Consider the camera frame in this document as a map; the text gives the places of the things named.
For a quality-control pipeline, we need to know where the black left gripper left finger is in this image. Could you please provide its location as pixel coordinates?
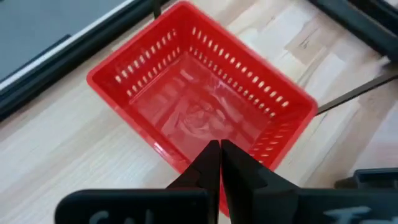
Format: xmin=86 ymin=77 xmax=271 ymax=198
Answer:
xmin=55 ymin=139 xmax=221 ymax=224

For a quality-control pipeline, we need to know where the black slotted plastic basket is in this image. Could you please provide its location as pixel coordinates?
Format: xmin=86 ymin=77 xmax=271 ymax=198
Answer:
xmin=335 ymin=167 xmax=398 ymax=190

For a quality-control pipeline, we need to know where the red slotted plastic basket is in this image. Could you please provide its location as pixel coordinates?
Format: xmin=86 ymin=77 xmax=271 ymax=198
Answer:
xmin=86 ymin=1 xmax=318 ymax=218

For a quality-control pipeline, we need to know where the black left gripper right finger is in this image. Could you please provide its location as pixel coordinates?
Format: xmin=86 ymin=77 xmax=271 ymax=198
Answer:
xmin=220 ymin=139 xmax=398 ymax=224

